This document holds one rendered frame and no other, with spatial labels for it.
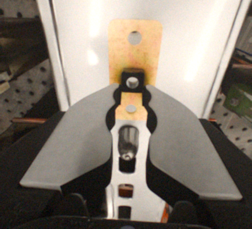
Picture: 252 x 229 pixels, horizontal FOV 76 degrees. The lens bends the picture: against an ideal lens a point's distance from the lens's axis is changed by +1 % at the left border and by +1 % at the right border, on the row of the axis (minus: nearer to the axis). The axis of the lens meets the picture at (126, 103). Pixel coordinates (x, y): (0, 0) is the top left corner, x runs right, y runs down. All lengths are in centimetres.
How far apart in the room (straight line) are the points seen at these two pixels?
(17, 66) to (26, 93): 46
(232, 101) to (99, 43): 19
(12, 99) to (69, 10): 56
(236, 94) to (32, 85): 59
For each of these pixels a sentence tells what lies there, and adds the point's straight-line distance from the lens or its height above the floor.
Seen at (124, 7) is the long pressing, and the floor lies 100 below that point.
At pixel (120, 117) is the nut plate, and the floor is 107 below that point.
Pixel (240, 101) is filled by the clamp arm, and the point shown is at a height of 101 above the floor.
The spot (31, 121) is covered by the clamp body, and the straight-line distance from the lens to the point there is 37.
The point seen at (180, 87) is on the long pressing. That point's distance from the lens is 23.
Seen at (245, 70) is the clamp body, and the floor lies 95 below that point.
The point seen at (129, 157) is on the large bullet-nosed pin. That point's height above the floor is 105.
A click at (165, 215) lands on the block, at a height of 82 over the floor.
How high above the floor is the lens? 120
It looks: 59 degrees down
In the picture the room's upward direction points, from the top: 174 degrees counter-clockwise
